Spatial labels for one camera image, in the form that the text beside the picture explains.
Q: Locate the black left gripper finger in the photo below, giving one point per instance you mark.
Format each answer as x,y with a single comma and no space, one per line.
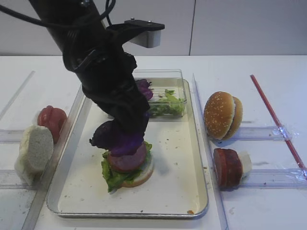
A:
129,126

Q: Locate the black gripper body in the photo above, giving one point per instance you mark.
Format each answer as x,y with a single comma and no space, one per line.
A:
106,76

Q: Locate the purple cabbage leaf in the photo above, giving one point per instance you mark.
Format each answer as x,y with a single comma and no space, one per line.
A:
111,137
144,87

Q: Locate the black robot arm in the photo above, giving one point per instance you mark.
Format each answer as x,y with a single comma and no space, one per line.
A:
63,16

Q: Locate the pink meat slice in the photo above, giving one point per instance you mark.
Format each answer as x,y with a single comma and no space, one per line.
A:
128,163

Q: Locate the green lettuce in container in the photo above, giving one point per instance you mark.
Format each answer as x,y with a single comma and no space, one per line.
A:
167,105

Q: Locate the green lettuce on bun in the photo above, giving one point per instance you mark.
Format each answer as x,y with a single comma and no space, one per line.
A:
115,179

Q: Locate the red tomato slices left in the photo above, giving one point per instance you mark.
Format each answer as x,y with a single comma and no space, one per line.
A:
52,118

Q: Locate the red meat patty stack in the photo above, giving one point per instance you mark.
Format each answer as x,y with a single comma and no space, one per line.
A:
228,167

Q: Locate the white bread slice left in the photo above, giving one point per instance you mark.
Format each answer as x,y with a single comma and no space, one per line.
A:
35,150

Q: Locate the white cheese piece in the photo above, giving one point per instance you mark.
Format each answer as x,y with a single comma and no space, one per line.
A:
246,163

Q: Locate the purple cabbage leaf in container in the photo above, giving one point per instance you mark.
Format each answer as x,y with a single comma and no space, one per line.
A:
144,87

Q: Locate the clear plastic container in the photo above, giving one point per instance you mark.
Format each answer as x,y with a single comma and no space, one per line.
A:
170,79

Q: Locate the bottom bun half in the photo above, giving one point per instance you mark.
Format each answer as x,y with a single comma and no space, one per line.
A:
146,172

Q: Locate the metal baking tray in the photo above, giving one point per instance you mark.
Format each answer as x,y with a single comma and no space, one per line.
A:
176,189

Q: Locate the sesame top bun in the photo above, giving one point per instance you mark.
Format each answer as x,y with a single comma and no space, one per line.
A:
218,114

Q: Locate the clear upper left holder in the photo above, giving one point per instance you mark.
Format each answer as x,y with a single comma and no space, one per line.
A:
10,136

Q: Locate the clear holder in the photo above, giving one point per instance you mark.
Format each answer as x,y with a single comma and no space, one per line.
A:
9,179
266,133
276,179
10,136

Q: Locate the clear upper right holder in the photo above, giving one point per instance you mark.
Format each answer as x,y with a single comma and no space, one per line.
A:
266,133

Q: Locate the clear lower left holder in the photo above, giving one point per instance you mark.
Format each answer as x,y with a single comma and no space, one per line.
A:
9,179

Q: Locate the clear lower right holder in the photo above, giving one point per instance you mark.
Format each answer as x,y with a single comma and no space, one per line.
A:
276,179

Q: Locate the red plastic strip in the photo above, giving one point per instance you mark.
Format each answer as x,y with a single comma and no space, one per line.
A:
278,122

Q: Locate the clear rail left of tray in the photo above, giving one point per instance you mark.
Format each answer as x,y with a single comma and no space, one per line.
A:
47,176

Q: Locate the clear rail of tray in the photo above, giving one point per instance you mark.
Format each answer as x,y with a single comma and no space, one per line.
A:
47,176
218,198

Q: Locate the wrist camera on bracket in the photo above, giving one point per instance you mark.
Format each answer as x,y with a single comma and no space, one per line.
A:
143,33

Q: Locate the clear far left rail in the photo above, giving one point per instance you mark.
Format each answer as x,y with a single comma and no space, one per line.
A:
16,94

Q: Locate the clear rail right of tray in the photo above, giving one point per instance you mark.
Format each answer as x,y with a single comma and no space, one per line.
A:
218,198

